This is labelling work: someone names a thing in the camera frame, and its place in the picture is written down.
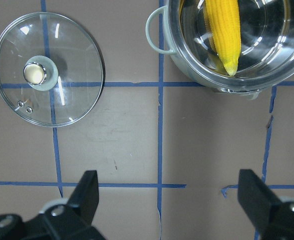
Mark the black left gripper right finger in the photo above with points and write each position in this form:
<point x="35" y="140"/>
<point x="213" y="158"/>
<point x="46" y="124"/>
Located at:
<point x="259" y="203"/>

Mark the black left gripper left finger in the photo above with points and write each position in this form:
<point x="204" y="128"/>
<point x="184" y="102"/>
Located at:
<point x="85" y="198"/>

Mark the glass pot lid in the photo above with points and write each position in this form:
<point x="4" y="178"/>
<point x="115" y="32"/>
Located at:
<point x="52" y="70"/>

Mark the yellow plastic corn cob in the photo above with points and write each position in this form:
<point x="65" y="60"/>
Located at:
<point x="224" y="22"/>

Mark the pale green electric pot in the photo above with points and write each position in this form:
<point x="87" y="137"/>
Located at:
<point x="267" y="44"/>

